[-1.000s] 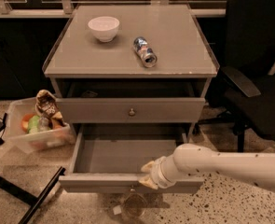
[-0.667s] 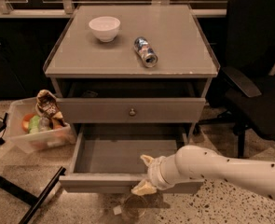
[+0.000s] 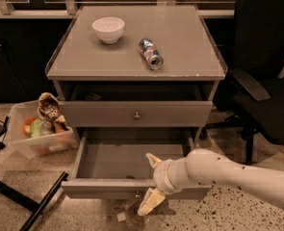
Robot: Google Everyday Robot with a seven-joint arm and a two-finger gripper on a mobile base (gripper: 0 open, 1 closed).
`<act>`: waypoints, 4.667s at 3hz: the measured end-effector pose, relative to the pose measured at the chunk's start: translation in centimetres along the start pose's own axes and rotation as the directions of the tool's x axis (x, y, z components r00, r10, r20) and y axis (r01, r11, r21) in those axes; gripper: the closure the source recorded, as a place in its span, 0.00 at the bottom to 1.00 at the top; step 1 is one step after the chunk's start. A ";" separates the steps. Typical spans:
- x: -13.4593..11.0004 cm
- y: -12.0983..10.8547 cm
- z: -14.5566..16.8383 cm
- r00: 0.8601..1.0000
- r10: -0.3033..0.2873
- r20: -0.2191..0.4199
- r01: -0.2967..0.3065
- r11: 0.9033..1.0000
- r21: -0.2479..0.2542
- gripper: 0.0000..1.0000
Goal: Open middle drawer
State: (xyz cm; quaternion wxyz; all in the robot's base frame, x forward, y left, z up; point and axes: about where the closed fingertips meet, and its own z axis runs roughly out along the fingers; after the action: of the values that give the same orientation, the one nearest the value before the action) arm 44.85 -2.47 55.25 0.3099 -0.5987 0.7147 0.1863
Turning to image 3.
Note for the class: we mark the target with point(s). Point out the clear plastic bin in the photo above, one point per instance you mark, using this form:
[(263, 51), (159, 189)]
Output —
[(31, 147)]

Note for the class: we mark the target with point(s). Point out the grey top drawer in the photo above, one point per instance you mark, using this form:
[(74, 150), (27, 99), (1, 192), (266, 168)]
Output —
[(136, 109)]

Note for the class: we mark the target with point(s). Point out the black stand base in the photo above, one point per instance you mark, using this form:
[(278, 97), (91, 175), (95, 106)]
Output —
[(21, 199)]

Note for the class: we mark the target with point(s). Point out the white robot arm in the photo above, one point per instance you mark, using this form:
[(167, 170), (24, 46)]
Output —
[(204, 167)]

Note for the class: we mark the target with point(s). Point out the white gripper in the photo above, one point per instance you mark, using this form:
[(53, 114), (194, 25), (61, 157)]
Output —
[(162, 175)]

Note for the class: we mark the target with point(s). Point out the small white paper scrap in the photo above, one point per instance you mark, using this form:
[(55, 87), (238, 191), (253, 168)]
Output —
[(121, 217)]

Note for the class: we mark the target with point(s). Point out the black office chair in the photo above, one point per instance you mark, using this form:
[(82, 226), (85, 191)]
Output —
[(253, 87)]

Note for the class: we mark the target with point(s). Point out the blue silver soda can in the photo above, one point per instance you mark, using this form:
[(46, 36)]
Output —
[(150, 54)]

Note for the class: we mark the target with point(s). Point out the orange fruit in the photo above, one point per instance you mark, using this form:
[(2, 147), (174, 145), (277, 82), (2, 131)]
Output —
[(27, 124)]

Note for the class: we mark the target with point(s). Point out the grey drawer cabinet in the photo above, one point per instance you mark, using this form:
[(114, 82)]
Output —
[(86, 65)]

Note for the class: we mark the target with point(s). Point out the brown chip bag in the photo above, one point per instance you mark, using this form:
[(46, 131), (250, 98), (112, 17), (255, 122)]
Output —
[(49, 108)]

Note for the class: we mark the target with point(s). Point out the green apple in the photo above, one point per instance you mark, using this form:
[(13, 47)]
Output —
[(35, 128)]

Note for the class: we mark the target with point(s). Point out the grey drawer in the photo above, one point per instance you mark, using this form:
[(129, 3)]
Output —
[(136, 109), (111, 163)]

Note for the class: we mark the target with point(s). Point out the white ceramic bowl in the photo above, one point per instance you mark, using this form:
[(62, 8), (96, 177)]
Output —
[(109, 29)]

